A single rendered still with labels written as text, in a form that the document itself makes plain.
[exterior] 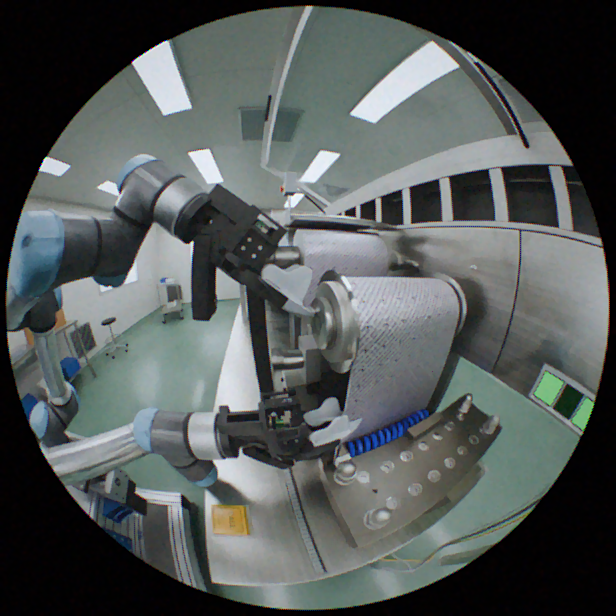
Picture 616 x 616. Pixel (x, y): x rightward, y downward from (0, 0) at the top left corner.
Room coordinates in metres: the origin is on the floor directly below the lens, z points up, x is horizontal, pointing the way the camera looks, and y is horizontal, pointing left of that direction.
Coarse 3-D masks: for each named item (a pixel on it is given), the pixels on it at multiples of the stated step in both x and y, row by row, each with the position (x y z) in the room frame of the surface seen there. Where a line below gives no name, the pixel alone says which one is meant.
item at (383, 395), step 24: (408, 360) 0.21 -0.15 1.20; (432, 360) 0.23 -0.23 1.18; (360, 384) 0.19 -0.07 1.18; (384, 384) 0.20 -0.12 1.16; (408, 384) 0.22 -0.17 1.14; (432, 384) 0.24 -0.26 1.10; (360, 408) 0.19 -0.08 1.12; (384, 408) 0.21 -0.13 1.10; (408, 408) 0.23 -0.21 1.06; (360, 432) 0.20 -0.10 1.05
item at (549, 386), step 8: (544, 376) 0.06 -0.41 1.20; (552, 376) 0.04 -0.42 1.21; (544, 384) 0.05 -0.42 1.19; (552, 384) 0.04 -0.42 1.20; (560, 384) 0.02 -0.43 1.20; (536, 392) 0.06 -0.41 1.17; (544, 392) 0.04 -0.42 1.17; (552, 392) 0.03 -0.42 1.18; (544, 400) 0.03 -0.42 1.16; (552, 400) 0.02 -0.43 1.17
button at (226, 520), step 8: (216, 512) 0.04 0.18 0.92; (224, 512) 0.04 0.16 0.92; (232, 512) 0.05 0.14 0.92; (240, 512) 0.05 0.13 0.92; (216, 520) 0.02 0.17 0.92; (224, 520) 0.02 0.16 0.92; (232, 520) 0.03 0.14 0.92; (240, 520) 0.03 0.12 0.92; (216, 528) 0.00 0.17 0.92; (224, 528) 0.00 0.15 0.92; (232, 528) 0.01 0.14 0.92; (240, 528) 0.01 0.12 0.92; (248, 528) 0.02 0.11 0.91
